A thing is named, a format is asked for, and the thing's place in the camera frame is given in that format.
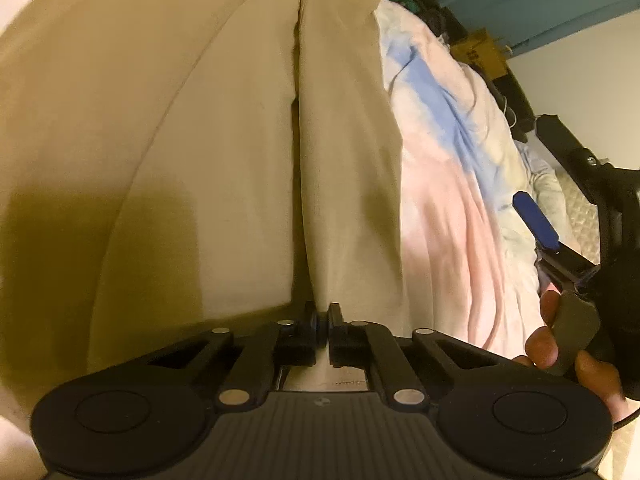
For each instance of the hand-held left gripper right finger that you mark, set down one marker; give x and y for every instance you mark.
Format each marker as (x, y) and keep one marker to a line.
(331, 327)

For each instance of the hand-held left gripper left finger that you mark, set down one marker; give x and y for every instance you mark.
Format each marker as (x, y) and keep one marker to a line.
(314, 327)

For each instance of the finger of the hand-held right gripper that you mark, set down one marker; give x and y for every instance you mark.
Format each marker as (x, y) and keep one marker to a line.
(536, 220)
(562, 142)

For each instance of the beige pants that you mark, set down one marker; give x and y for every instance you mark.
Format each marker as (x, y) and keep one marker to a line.
(210, 135)

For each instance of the person's right hand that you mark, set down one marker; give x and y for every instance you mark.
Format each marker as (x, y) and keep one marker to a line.
(541, 347)

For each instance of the light grey cloth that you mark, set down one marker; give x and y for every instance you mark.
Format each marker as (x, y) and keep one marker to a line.
(547, 185)

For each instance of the pink and blue pastel blanket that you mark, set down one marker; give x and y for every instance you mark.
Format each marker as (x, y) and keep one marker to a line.
(450, 200)

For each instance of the yellow box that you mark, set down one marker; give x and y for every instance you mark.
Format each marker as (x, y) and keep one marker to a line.
(481, 52)

